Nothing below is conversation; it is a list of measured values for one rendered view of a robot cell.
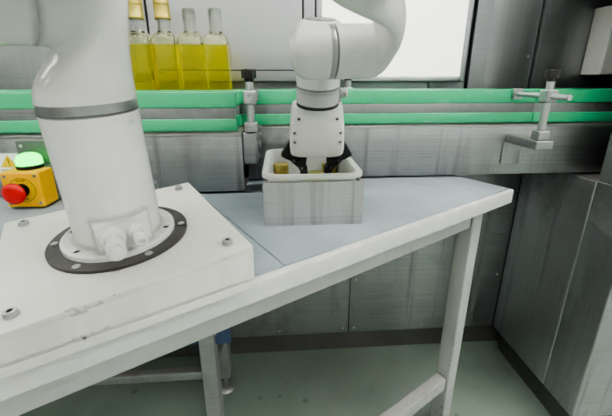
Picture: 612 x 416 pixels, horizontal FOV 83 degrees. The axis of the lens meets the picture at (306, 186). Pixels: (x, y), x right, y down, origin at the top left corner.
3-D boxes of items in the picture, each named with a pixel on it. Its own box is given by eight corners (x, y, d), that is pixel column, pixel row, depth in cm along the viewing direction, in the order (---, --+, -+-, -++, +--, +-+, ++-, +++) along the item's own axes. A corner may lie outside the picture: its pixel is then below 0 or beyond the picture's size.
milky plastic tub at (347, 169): (341, 183, 82) (342, 147, 79) (362, 221, 60) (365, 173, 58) (267, 185, 81) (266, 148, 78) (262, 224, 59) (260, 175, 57)
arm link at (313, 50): (364, 26, 45) (291, 28, 44) (357, 106, 51) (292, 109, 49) (337, 14, 58) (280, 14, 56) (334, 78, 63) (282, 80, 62)
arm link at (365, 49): (322, -16, 31) (300, 93, 52) (455, -16, 33) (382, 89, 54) (312, -93, 33) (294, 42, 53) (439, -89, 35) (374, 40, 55)
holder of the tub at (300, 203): (337, 178, 87) (338, 148, 85) (362, 223, 61) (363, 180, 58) (269, 180, 86) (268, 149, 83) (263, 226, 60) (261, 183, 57)
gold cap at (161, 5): (173, 21, 81) (170, 0, 79) (168, 18, 77) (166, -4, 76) (158, 21, 80) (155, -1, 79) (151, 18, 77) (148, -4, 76)
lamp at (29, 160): (49, 164, 70) (46, 149, 70) (35, 170, 66) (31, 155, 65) (26, 165, 70) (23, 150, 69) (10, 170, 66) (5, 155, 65)
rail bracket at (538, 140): (513, 160, 91) (529, 70, 84) (562, 178, 75) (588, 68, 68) (494, 161, 90) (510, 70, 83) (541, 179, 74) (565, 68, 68)
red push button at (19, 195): (32, 178, 66) (19, 184, 63) (37, 198, 67) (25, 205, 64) (10, 179, 66) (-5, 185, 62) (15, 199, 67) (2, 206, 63)
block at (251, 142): (262, 155, 84) (261, 126, 82) (260, 164, 75) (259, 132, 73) (247, 155, 83) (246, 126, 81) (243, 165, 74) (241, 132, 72)
